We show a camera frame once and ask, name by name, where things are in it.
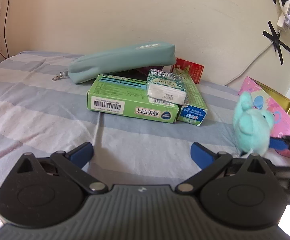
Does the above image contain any teal pencil case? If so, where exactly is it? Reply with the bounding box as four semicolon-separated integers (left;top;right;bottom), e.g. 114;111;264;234
51;43;177;84

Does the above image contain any green patterned tissue pack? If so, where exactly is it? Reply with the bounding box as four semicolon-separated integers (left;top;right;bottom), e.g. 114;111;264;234
146;69;188;105

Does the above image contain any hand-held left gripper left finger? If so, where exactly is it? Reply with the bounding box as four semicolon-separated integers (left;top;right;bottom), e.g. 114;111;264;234
11;142;108;194

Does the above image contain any white power strip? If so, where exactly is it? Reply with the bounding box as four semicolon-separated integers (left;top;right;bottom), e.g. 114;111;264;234
277;0;290;31

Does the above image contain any green medicine box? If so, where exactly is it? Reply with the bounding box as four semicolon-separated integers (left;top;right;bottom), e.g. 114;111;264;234
86;74;180;125

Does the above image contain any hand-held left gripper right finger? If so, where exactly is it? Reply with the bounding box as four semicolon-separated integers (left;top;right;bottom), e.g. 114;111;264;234
176;142;276;194

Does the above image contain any long green toothpaste box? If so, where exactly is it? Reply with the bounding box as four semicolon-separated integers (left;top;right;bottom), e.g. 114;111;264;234
172;67;208;126

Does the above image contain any red cardboard box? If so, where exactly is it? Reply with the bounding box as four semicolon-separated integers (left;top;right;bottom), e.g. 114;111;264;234
170;57;205;84

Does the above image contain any pink tin box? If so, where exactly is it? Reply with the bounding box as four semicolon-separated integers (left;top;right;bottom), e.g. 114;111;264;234
239;76;290;161

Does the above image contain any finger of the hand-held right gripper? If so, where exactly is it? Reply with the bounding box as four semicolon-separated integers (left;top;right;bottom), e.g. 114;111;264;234
264;158;290;175
269;131;290;161

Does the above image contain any white power cable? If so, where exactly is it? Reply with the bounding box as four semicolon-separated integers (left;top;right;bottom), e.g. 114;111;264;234
224;29;281;86

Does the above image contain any teal plush toy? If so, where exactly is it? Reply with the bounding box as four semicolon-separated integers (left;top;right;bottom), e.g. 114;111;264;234
232;91;276;158

